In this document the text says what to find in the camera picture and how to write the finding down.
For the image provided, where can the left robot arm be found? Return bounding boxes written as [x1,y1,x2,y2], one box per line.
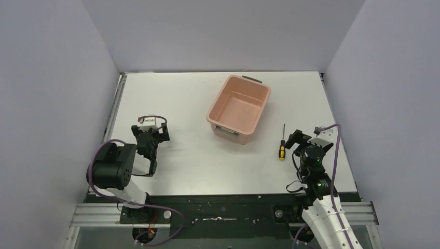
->
[86,118,170,209]

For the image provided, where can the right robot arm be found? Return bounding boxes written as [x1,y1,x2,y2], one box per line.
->
[284,129,362,248]

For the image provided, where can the yellow black screwdriver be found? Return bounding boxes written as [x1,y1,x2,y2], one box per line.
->
[278,124,285,161]

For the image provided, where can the pink plastic bin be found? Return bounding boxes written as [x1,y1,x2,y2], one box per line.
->
[206,75,271,145]

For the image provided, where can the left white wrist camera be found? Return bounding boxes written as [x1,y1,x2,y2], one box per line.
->
[138,117,158,131]

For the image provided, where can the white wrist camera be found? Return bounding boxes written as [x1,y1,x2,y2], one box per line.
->
[308,127,336,147]
[138,117,158,131]

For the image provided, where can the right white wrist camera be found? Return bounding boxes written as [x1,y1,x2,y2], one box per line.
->
[308,127,336,147]

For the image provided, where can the left side aluminium rail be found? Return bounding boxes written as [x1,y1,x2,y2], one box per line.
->
[102,73,127,142]

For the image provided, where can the aluminium frame rail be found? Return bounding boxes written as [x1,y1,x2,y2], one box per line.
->
[70,202,379,228]

